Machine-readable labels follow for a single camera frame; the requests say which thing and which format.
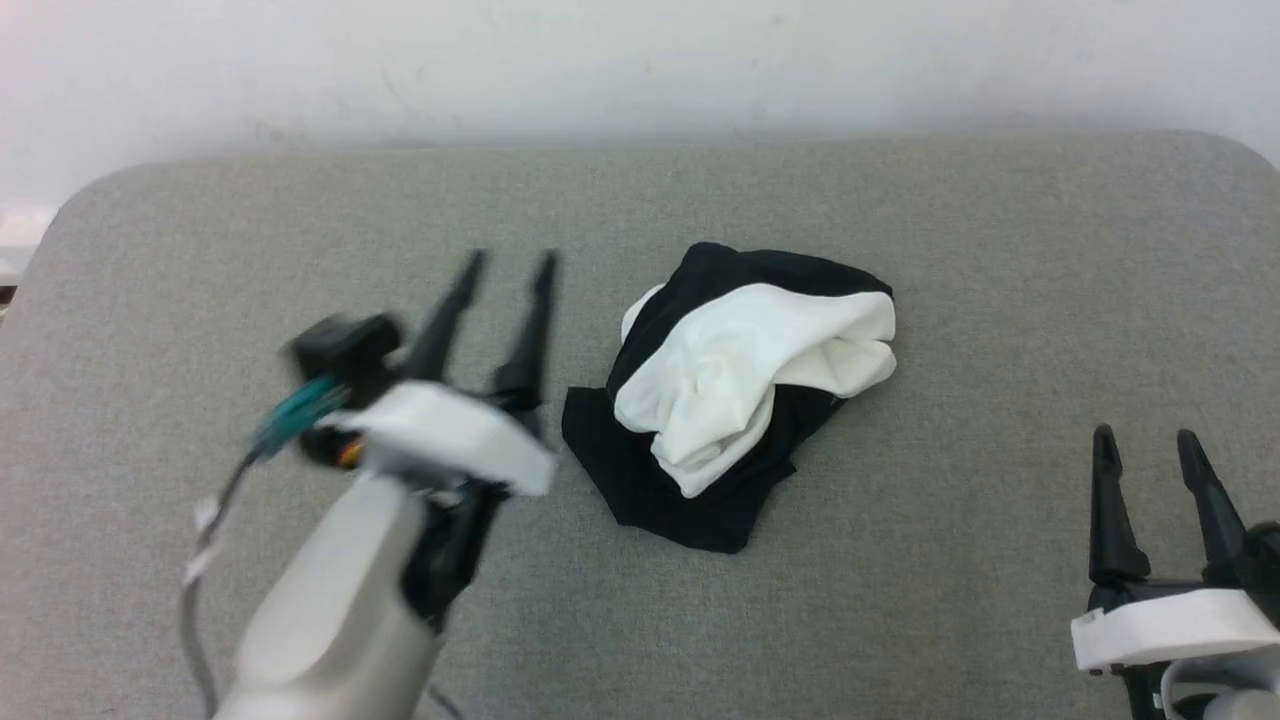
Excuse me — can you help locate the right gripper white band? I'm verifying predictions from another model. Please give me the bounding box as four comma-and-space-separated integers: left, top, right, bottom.
1070, 424, 1280, 674

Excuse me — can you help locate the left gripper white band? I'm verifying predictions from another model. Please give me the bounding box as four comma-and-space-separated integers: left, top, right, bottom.
320, 250, 558, 497

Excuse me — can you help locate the black and white shirt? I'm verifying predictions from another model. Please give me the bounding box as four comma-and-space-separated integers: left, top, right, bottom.
560, 242, 898, 554

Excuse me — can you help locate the teal plug camera cable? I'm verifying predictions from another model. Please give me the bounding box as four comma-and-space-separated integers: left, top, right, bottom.
180, 378, 349, 720

